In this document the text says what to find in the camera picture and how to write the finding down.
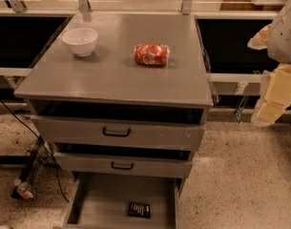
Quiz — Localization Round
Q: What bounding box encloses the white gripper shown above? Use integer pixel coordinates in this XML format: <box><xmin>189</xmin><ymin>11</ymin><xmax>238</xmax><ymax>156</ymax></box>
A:
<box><xmin>247</xmin><ymin>25</ymin><xmax>291</xmax><ymax>127</ymax></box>

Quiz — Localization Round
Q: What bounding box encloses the black rxbar chocolate bar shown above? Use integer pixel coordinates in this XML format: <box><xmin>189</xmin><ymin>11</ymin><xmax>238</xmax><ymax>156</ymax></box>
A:
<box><xmin>128</xmin><ymin>203</ymin><xmax>151</xmax><ymax>219</ymax></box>

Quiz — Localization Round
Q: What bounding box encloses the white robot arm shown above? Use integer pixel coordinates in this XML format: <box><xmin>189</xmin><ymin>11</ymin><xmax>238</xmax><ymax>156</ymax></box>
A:
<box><xmin>247</xmin><ymin>0</ymin><xmax>291</xmax><ymax>127</ymax></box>

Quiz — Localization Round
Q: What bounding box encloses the grey middle drawer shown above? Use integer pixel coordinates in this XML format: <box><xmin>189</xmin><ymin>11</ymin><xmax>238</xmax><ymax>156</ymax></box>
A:
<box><xmin>54</xmin><ymin>143</ymin><xmax>194</xmax><ymax>178</ymax></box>

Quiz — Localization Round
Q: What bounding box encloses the grey drawer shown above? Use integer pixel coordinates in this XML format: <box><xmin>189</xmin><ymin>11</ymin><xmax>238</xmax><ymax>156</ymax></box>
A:
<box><xmin>52</xmin><ymin>173</ymin><xmax>178</xmax><ymax>229</ymax></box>
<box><xmin>31</xmin><ymin>115</ymin><xmax>204</xmax><ymax>151</ymax></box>
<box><xmin>54</xmin><ymin>143</ymin><xmax>194</xmax><ymax>178</ymax></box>

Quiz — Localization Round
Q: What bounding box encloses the grey drawer cabinet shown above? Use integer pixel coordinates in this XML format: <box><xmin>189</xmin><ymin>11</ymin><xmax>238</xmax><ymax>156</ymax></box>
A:
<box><xmin>13</xmin><ymin>12</ymin><xmax>215</xmax><ymax>183</ymax></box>

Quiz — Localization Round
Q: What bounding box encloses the grey bottom drawer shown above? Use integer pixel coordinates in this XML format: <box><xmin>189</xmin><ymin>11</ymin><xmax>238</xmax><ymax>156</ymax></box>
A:
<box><xmin>52</xmin><ymin>173</ymin><xmax>178</xmax><ymax>229</ymax></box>

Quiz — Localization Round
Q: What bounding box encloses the grey top drawer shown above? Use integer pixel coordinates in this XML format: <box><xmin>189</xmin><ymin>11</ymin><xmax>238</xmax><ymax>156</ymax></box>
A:
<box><xmin>31</xmin><ymin>115</ymin><xmax>204</xmax><ymax>151</ymax></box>

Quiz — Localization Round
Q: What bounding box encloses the right black bin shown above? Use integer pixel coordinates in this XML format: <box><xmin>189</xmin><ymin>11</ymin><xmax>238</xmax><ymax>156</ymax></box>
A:
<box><xmin>197</xmin><ymin>19</ymin><xmax>278</xmax><ymax>74</ymax></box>

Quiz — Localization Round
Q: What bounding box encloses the black bin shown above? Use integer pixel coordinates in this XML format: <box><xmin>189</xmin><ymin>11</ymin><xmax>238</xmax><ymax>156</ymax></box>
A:
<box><xmin>197</xmin><ymin>19</ymin><xmax>278</xmax><ymax>74</ymax></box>
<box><xmin>0</xmin><ymin>16</ymin><xmax>70</xmax><ymax>69</ymax></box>

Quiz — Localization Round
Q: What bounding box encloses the crushed red soda can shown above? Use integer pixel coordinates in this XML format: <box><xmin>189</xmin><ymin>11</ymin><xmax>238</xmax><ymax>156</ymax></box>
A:
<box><xmin>134</xmin><ymin>44</ymin><xmax>170</xmax><ymax>66</ymax></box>

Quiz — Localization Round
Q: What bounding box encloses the white bowl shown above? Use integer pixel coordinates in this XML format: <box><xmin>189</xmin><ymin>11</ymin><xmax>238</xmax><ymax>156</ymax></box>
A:
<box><xmin>62</xmin><ymin>28</ymin><xmax>98</xmax><ymax>56</ymax></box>

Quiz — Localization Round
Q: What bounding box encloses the black floor stand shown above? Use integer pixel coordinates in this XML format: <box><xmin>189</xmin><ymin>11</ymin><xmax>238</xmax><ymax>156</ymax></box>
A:
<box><xmin>11</xmin><ymin>137</ymin><xmax>44</xmax><ymax>198</ymax></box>

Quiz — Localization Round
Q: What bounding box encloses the left black bin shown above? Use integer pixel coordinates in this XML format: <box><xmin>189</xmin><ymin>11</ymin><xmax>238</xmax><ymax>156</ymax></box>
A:
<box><xmin>0</xmin><ymin>16</ymin><xmax>70</xmax><ymax>69</ymax></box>

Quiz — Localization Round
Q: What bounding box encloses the plastic water bottle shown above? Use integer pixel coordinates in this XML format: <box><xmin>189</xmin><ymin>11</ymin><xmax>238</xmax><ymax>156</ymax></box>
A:
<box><xmin>13</xmin><ymin>178</ymin><xmax>35</xmax><ymax>199</ymax></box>

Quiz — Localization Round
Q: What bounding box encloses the black cable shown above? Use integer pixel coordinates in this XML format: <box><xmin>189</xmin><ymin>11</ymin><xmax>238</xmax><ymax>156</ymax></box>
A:
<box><xmin>0</xmin><ymin>98</ymin><xmax>71</xmax><ymax>204</ymax></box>

